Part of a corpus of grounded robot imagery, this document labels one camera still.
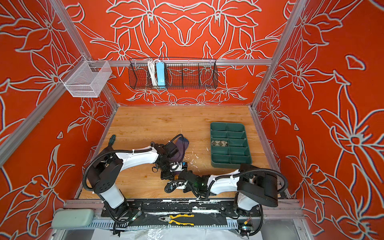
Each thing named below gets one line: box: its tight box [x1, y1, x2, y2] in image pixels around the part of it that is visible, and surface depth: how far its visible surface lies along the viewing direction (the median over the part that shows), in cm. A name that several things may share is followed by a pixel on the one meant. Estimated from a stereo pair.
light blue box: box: [156, 62, 166, 89], surface depth 91 cm
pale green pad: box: [51, 208, 94, 229], surface depth 70 cm
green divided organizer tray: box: [210, 122, 252, 169], surface depth 94 cm
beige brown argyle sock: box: [211, 140, 229, 147], surface depth 94 cm
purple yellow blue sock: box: [170, 136, 189, 163], surface depth 78 cm
